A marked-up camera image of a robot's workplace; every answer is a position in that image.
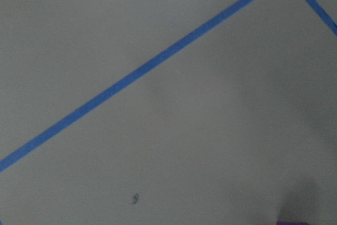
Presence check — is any purple block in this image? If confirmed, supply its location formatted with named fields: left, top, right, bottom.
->
left=276, top=221, right=310, bottom=225

